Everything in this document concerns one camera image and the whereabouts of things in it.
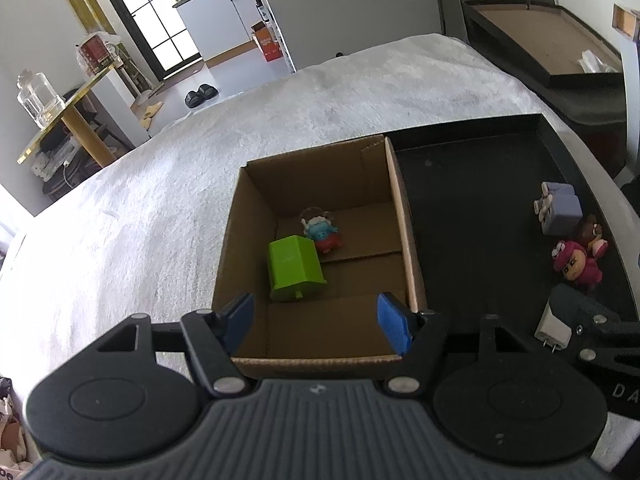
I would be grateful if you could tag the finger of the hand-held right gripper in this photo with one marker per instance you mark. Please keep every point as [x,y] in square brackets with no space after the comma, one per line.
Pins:
[585,310]
[615,347]

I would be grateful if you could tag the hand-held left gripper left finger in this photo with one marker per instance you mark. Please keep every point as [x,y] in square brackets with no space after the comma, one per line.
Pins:
[240,320]

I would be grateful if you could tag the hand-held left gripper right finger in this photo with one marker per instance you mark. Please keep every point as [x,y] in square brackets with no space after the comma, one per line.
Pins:
[395,322]

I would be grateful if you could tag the white charger plug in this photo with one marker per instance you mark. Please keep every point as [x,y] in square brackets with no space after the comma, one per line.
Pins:
[552,327]

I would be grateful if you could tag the red bear figurine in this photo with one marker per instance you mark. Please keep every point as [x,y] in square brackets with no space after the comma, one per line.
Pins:
[575,262]

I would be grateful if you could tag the brown cardboard box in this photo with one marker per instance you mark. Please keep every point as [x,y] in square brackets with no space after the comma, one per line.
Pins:
[345,280]

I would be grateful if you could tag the brown figurine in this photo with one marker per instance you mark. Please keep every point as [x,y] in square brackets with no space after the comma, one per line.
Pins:
[592,235]

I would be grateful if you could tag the green cube toy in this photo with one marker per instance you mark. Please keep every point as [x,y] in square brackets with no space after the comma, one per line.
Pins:
[295,265]

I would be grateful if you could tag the purple block toy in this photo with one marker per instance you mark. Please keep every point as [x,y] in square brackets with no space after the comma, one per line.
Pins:
[562,210]

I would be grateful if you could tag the blue and red figurine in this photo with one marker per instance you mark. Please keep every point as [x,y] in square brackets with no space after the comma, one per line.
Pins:
[322,232]

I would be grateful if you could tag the yellow slipper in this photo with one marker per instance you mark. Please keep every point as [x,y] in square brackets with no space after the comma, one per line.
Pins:
[154,108]
[146,122]

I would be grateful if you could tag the black slipper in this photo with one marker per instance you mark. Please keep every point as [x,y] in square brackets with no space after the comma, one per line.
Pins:
[207,92]
[192,99]

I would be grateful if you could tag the white power strip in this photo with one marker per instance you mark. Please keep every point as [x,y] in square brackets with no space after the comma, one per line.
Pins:
[50,165]

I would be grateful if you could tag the white plastic bag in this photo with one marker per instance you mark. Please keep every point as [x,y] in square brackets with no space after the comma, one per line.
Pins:
[597,62]

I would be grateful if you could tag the patterned cloth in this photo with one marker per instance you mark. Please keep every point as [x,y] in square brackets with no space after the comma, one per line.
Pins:
[12,435]

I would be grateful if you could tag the round gold side table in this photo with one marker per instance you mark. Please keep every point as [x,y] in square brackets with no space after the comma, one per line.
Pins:
[80,105]

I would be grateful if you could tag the orange cardboard box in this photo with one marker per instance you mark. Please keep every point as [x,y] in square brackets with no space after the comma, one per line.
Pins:
[267,42]

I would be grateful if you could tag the large black framed tray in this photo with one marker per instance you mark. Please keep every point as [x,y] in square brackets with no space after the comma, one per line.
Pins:
[535,35]

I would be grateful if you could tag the clear glass bottle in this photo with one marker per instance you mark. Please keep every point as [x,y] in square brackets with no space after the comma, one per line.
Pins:
[40,100]

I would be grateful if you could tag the white kitchen cabinet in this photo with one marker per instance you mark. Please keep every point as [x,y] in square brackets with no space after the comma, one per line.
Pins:
[225,20]

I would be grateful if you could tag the red canister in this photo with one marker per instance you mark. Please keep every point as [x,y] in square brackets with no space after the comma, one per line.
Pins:
[92,51]

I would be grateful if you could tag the black spray bottle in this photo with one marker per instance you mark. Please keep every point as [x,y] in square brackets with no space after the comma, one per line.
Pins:
[261,7]

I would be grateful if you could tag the black framed glass door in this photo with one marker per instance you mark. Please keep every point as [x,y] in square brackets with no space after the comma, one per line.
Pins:
[150,15]

